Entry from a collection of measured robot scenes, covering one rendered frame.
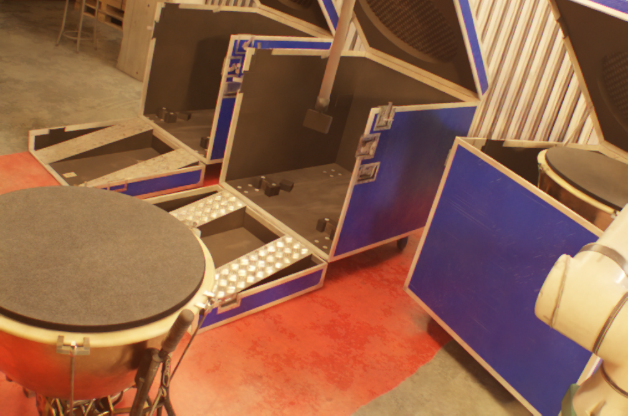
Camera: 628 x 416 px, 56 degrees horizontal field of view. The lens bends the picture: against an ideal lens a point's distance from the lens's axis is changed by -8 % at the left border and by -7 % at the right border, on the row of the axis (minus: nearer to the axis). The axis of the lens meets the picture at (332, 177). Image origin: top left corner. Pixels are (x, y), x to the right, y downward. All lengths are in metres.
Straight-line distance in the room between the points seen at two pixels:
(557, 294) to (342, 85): 2.88
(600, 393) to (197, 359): 1.67
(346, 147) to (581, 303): 3.05
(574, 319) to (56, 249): 1.21
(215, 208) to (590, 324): 2.43
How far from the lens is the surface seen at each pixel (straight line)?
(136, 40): 5.79
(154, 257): 1.67
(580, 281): 1.37
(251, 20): 4.75
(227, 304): 2.76
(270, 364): 2.66
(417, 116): 3.14
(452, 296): 2.86
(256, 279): 2.96
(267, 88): 3.57
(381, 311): 3.19
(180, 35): 4.39
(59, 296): 1.50
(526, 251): 2.55
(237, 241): 3.37
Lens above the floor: 1.69
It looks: 22 degrees down
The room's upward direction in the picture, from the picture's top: 15 degrees clockwise
